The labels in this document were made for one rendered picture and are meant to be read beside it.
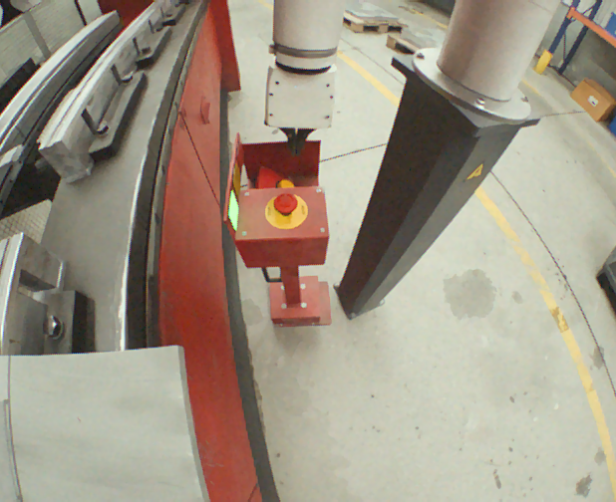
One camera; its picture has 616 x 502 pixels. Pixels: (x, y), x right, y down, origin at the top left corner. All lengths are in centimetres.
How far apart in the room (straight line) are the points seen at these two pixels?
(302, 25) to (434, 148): 24
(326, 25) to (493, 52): 20
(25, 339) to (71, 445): 19
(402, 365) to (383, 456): 41
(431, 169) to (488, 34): 21
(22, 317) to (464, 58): 62
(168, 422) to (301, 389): 100
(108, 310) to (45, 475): 21
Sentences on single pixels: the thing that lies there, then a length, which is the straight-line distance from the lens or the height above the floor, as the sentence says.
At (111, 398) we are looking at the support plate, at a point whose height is 100.
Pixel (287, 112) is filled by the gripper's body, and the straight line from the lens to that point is 41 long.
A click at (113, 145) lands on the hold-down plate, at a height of 89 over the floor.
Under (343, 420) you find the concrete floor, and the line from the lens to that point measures 119.
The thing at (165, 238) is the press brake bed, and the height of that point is 76.
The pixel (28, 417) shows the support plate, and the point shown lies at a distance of 28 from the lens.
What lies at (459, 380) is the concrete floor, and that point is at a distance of 135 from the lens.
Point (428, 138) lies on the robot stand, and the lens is 42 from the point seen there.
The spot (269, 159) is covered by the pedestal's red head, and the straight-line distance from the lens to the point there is 57.
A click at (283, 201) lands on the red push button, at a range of 44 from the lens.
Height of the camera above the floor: 116
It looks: 64 degrees down
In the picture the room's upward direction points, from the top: 1 degrees clockwise
